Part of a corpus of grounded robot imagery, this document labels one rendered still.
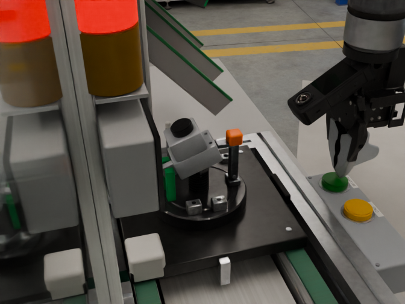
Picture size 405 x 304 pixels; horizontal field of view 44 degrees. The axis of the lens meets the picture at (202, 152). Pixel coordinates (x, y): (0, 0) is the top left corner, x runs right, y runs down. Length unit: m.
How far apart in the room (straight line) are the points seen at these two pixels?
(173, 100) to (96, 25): 0.89
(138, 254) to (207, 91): 0.36
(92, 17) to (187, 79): 0.52
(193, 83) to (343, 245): 0.38
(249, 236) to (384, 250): 0.18
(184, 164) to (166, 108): 0.55
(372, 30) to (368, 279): 0.31
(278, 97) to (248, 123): 2.03
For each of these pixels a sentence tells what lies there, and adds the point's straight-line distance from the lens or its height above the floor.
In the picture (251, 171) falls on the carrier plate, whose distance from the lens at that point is 0.80.
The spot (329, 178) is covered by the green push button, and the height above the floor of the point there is 0.97.
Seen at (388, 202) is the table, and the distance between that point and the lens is 0.96.
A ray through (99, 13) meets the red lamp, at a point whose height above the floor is 1.32.
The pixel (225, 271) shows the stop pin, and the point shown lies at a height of 0.95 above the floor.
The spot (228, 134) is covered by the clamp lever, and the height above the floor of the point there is 1.07.
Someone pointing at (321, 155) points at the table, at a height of 0.86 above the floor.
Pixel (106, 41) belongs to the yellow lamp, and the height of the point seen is 1.30.
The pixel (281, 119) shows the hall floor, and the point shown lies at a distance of 2.92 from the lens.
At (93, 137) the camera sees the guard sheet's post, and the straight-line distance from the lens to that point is 0.41.
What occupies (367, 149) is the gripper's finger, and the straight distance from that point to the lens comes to 0.76.
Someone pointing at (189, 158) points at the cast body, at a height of 1.06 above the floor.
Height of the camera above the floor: 1.43
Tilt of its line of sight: 33 degrees down
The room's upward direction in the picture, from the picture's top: 1 degrees counter-clockwise
